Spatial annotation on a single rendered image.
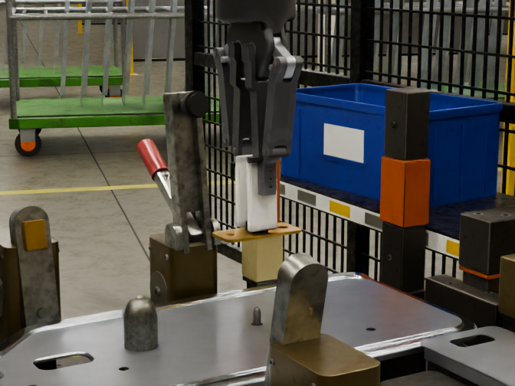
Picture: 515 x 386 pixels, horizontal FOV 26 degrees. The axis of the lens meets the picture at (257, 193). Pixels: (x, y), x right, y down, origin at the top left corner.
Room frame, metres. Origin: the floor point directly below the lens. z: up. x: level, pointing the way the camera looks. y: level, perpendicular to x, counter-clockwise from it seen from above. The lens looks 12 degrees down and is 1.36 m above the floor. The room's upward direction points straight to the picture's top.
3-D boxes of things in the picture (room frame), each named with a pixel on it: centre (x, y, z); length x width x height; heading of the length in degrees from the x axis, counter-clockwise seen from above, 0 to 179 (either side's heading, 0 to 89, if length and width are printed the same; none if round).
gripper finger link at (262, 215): (1.05, 0.00, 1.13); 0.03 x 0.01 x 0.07; 120
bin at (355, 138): (1.60, -0.19, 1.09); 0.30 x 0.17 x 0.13; 36
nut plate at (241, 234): (1.06, 0.00, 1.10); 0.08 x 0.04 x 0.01; 120
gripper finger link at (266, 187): (1.03, -0.01, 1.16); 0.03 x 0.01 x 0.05; 30
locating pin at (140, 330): (1.00, 0.11, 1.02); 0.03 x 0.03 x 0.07
